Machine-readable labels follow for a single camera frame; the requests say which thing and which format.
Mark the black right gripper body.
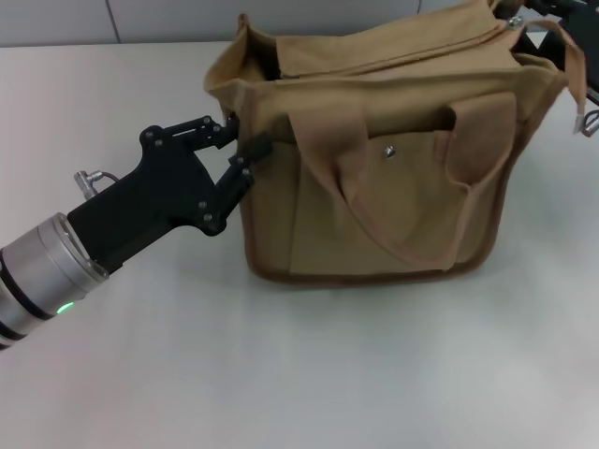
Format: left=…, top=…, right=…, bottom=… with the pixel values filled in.
left=559, top=0, right=599, bottom=102

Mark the silver left gripper cable connector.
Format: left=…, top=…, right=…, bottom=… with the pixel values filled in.
left=71, top=168, right=124, bottom=194

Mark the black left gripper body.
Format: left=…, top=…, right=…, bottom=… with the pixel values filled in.
left=66, top=124, right=235, bottom=276

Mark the khaki canvas food bag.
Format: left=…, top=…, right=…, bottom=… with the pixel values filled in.
left=201, top=0, right=589, bottom=284

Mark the silver right gripper cable connector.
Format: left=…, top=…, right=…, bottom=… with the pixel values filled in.
left=572, top=108, right=599, bottom=138

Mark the silver gripper cable connector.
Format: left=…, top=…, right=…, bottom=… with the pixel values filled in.
left=71, top=168, right=124, bottom=194
left=572, top=108, right=599, bottom=138

